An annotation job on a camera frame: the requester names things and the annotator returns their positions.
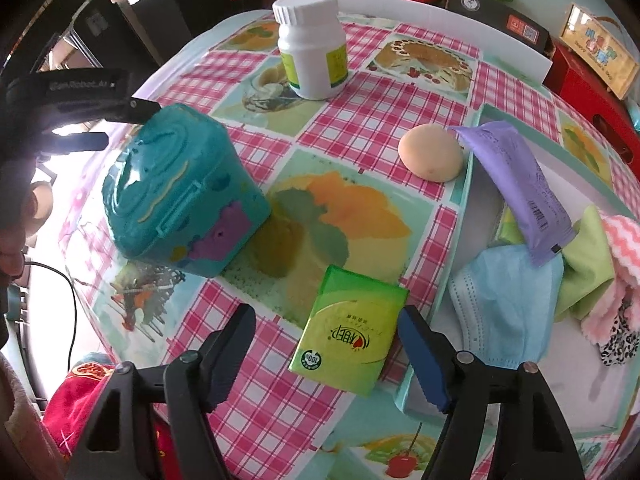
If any blue face mask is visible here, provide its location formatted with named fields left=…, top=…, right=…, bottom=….
left=448, top=245, right=564, bottom=370

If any black white spotted scrunchie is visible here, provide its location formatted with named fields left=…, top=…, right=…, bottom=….
left=599, top=299, right=639, bottom=367

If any teal toy box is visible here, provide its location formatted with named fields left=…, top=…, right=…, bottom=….
left=102, top=104, right=271, bottom=278

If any green cloth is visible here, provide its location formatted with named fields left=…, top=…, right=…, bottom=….
left=490, top=205, right=614, bottom=326

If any purple tube package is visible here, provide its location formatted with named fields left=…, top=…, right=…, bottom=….
left=454, top=120, right=575, bottom=266

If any pink wavy cloth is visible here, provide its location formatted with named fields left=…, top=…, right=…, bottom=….
left=582, top=214, right=640, bottom=346

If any person's left hand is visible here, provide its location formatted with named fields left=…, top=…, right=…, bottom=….
left=1, top=181, right=53, bottom=286

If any white teal-rimmed tray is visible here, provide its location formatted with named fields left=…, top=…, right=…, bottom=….
left=444, top=104, right=639, bottom=438

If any black cabinet with monitor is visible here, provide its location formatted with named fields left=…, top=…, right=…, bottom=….
left=73, top=0, right=262, bottom=89

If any pink plaid cartoon tablecloth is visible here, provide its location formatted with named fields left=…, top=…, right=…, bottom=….
left=60, top=12, right=639, bottom=479

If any beige powder puff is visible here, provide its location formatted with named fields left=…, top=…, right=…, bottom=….
left=398, top=124, right=464, bottom=183

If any white pill bottle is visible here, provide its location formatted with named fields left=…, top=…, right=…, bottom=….
left=272, top=0, right=348, bottom=101

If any large red gift box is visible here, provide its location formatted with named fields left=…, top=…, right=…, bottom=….
left=544, top=40, right=639, bottom=178

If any white foam board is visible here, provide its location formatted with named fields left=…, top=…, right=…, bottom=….
left=337, top=0, right=552, bottom=84

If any black box with label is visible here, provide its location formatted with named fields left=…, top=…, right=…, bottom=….
left=445, top=0, right=554, bottom=58

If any yellow box with handle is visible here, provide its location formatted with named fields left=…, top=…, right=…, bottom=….
left=560, top=3, right=639, bottom=101

